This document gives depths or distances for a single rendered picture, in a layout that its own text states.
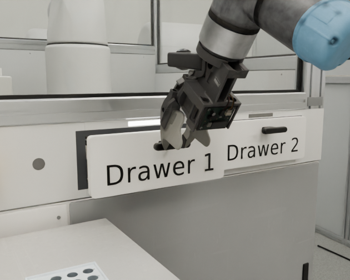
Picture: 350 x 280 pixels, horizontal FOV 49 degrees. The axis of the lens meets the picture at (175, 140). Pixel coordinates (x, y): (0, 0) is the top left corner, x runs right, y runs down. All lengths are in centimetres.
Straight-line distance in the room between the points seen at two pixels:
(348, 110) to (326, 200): 61
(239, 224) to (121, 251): 44
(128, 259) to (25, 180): 24
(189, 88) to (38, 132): 29
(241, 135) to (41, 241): 49
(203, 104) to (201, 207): 40
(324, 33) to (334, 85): 219
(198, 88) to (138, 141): 18
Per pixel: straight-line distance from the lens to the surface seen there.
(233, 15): 52
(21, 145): 72
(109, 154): 69
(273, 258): 112
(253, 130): 94
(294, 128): 104
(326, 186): 274
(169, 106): 62
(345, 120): 259
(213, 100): 56
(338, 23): 45
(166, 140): 67
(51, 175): 74
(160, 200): 84
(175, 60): 66
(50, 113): 73
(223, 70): 55
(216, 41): 54
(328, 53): 46
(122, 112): 77
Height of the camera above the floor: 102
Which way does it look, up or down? 9 degrees down
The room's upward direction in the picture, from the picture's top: straight up
